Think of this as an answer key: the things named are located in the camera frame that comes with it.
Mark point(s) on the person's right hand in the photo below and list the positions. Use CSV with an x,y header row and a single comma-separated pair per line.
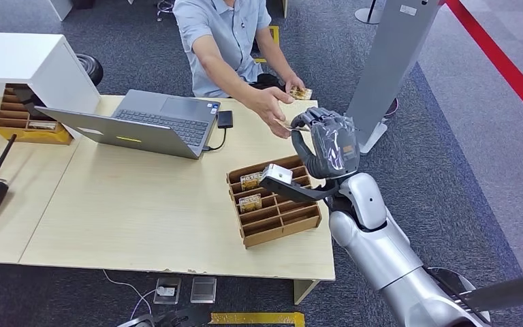
x,y
268,106

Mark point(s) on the person's left hand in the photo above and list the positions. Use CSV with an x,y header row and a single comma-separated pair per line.
x,y
294,83

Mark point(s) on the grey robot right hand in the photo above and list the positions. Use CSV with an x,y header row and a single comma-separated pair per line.
x,y
333,149

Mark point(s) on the gold patterned card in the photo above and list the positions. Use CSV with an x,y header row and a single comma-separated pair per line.
x,y
298,128
251,181
42,126
304,94
250,203

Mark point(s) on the person's right forearm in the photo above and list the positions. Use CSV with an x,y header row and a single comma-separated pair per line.
x,y
225,74

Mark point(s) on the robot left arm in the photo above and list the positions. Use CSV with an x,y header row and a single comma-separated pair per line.
x,y
137,322

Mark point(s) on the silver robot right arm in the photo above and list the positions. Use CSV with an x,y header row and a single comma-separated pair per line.
x,y
379,252

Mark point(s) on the person's left forearm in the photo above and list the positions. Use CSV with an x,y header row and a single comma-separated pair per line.
x,y
275,56

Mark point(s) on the wooden slotted card tray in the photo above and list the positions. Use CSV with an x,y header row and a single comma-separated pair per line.
x,y
284,225
31,136

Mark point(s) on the person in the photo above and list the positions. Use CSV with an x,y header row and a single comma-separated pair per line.
x,y
221,27

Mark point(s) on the black external drive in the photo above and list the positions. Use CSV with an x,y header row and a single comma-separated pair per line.
x,y
225,119

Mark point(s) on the yellow floor tape strip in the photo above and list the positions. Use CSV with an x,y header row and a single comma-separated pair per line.
x,y
274,34

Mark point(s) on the dark round floor object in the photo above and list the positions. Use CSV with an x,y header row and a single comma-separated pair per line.
x,y
392,108

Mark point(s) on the grey standing panel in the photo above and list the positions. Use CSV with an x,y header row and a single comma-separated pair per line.
x,y
388,58

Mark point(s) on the grey laptop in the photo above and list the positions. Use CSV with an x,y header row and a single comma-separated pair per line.
x,y
166,117

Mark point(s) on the white label sticker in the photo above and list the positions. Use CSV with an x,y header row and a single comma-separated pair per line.
x,y
408,10

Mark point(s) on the wooden table leg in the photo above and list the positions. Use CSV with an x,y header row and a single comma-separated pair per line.
x,y
304,291

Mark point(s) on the black round stool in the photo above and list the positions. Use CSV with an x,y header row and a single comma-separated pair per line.
x,y
92,70

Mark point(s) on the red barrier belt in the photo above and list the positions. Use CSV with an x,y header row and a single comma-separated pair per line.
x,y
496,54

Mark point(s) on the closed steel floor socket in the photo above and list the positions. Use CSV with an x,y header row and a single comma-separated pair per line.
x,y
203,290

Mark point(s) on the steel floor socket with plug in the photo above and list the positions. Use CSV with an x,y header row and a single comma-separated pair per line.
x,y
171,281

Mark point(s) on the white power plug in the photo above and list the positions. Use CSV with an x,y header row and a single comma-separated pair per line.
x,y
166,291

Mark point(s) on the white furniture piece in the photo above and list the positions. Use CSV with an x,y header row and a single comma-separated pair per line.
x,y
60,8

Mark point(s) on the white cabinet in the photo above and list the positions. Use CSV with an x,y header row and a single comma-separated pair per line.
x,y
18,58

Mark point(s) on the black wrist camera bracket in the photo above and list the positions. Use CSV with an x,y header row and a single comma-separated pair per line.
x,y
302,194

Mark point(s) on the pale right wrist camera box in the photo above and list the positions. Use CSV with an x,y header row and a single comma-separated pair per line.
x,y
278,173

